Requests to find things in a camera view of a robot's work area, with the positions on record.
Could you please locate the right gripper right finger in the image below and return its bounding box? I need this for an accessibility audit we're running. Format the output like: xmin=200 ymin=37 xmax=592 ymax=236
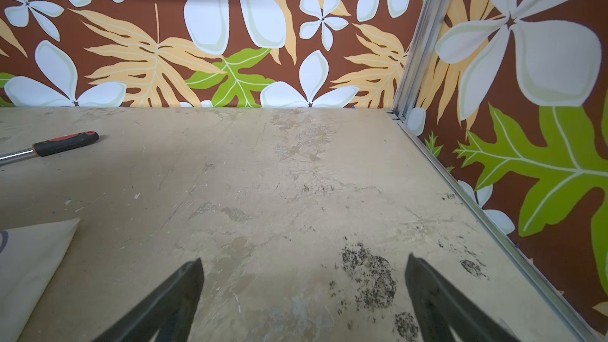
xmin=405 ymin=254 xmax=517 ymax=341

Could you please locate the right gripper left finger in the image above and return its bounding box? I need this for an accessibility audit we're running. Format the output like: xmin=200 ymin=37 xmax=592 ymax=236
xmin=95 ymin=258 xmax=204 ymax=341

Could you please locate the white tote bag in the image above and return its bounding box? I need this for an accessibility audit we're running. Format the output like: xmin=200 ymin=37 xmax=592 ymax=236
xmin=1 ymin=218 xmax=80 ymax=341

